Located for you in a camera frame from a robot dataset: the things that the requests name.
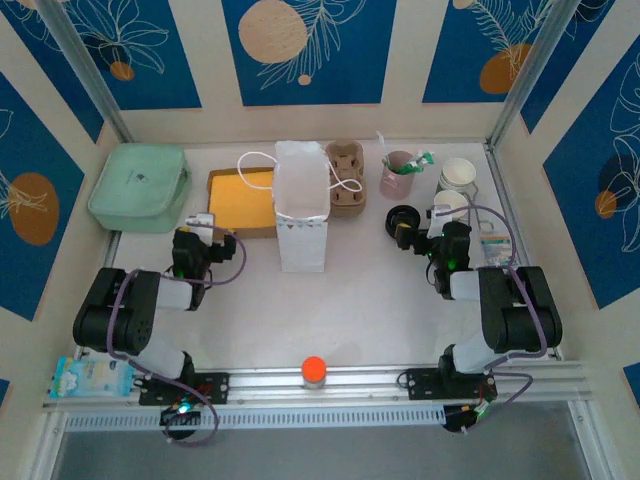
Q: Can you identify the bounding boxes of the white paper gift bag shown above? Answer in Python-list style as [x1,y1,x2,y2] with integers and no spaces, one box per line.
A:
[237,140,364,274]

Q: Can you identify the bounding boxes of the blue wet wipes pack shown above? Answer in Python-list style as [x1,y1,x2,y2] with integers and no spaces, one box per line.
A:
[49,355,136,400]

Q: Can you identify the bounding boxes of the brown cardboard box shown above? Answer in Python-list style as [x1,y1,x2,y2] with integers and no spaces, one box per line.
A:
[207,167,281,240]

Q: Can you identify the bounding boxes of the black cup lid stack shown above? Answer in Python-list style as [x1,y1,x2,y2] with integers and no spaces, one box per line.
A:
[385,203,420,236]

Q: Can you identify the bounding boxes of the small printed sachet packet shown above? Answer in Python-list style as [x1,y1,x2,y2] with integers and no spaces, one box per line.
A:
[482,234,514,269]

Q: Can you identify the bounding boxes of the yellow napkin stack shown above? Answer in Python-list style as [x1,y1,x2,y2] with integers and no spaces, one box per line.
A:
[209,172,277,231]

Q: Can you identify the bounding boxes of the pink cup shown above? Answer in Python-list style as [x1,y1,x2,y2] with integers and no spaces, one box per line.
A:
[378,151,416,200]

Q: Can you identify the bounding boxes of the mint green zip pouch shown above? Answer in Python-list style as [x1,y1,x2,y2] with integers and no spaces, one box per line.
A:
[87,143,194,234]

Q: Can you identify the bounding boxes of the brown pulp cup carrier stack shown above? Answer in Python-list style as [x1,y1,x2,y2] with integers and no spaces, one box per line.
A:
[324,140,369,219]

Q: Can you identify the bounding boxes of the green white sachet bundle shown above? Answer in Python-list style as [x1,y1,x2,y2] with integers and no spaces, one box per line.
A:
[384,149,436,176]

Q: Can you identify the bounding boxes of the green white paper cup stack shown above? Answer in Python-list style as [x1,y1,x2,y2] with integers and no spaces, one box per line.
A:
[438,158,476,194]

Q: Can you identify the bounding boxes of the orange round button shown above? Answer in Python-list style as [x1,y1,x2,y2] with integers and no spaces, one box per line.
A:
[301,355,329,390]

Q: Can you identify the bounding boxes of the black controller board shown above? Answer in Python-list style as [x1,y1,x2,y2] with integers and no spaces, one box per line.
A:
[443,403,490,434]
[159,403,202,427]

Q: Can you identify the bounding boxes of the metal wire tongs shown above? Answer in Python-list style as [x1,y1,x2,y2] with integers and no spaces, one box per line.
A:
[467,183,497,234]

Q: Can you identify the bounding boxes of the aluminium table side rail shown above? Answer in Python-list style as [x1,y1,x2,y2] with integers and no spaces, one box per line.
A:
[483,142,565,361]
[92,230,124,271]

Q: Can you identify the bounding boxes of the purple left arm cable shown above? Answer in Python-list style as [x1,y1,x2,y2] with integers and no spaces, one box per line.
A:
[107,222,247,447]

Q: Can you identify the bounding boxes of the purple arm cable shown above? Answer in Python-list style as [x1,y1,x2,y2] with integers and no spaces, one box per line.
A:
[107,222,247,447]
[434,203,550,431]

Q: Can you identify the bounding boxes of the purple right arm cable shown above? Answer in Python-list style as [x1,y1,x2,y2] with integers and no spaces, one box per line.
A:
[434,203,550,431]

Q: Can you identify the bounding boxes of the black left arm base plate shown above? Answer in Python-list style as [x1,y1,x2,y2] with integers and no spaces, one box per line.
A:
[138,372,231,406]

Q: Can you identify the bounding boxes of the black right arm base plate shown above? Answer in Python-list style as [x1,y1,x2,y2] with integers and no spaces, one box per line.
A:
[405,367,499,401]

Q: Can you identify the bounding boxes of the aluminium front rail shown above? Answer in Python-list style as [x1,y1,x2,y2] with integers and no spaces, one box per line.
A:
[42,360,594,411]

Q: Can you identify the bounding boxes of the white slotted cable duct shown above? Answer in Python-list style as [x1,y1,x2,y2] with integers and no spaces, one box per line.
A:
[63,403,447,433]

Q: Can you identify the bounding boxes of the aluminium frame post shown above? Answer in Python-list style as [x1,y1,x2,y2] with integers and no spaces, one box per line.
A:
[35,0,135,145]
[485,0,586,147]

